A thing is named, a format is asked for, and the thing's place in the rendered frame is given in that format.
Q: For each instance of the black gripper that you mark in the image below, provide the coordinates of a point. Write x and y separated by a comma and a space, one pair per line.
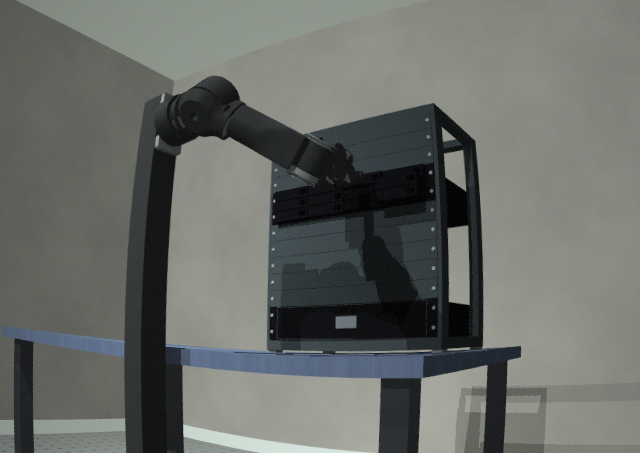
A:
338, 170

